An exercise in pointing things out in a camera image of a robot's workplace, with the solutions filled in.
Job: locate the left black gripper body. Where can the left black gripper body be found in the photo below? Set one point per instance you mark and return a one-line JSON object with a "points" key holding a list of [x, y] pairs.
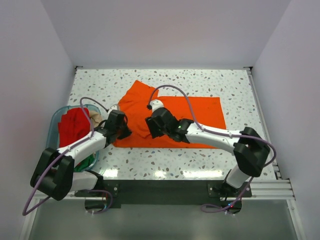
{"points": [[123, 131]]}

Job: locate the green t shirt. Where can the green t shirt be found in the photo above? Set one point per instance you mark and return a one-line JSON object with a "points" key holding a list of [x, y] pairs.
{"points": [[85, 164]]}

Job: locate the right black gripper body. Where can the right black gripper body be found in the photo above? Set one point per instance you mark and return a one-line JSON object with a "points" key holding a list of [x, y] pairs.
{"points": [[155, 129]]}

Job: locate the aluminium frame rail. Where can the aluminium frame rail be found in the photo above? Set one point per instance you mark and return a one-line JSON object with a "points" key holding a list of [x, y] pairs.
{"points": [[268, 186]]}

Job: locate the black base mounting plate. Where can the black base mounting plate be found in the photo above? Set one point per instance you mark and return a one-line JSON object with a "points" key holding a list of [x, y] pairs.
{"points": [[162, 192]]}

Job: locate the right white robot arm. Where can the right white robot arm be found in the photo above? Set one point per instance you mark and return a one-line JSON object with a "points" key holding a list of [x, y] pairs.
{"points": [[249, 149]]}

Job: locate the beige t shirt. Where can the beige t shirt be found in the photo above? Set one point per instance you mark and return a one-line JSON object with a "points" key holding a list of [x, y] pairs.
{"points": [[95, 118]]}

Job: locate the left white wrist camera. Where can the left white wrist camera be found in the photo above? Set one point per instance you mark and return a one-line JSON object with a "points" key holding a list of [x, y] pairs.
{"points": [[114, 107]]}

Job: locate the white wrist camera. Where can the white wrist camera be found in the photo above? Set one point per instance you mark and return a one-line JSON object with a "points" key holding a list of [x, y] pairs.
{"points": [[153, 105], [114, 107]]}

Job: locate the red t shirt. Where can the red t shirt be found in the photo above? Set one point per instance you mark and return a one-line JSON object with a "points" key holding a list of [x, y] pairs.
{"points": [[73, 126]]}

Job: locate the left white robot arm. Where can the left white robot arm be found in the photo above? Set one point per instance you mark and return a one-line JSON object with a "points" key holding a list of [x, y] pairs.
{"points": [[54, 174]]}

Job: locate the clear blue plastic bin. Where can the clear blue plastic bin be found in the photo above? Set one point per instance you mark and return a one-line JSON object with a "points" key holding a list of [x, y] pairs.
{"points": [[53, 137]]}

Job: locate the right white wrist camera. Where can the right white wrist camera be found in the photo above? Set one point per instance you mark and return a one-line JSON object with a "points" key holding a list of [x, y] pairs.
{"points": [[153, 105]]}

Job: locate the orange t shirt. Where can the orange t shirt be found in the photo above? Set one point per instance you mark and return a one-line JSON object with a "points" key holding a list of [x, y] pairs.
{"points": [[207, 110]]}

